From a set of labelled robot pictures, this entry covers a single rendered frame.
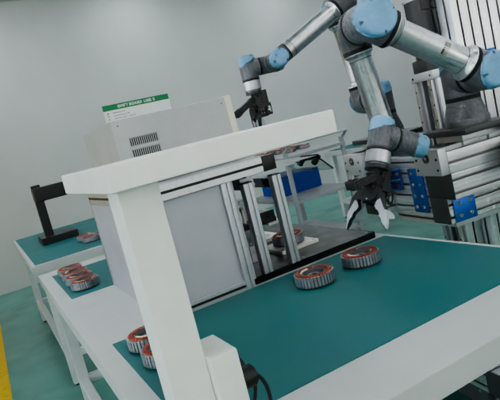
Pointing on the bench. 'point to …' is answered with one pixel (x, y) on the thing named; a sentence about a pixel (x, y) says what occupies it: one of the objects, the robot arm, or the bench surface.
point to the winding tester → (160, 131)
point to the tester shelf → (205, 178)
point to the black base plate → (351, 237)
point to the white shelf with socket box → (269, 140)
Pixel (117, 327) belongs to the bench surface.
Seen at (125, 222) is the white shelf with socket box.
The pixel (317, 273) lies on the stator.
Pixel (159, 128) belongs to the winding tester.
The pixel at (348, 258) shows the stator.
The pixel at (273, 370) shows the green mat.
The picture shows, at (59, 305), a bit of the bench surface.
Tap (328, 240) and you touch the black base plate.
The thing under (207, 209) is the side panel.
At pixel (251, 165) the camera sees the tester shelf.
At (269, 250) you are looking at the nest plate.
